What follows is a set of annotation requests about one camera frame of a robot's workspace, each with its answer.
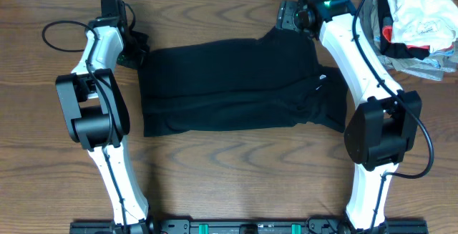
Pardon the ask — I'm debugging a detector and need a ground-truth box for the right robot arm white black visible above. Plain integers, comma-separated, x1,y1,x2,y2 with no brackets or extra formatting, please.
276,0,428,233

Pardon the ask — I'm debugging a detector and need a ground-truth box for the black t-shirt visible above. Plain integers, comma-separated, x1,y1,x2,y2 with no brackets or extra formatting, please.
138,29,348,137

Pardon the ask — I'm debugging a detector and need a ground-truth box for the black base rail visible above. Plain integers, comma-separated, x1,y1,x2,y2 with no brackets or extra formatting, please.
69,218,429,234

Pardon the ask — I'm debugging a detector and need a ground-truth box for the pile of clothes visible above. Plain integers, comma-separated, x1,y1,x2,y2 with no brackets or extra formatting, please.
359,0,457,81

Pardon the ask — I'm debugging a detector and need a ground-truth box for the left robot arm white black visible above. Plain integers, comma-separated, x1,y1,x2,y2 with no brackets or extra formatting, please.
55,16,152,233

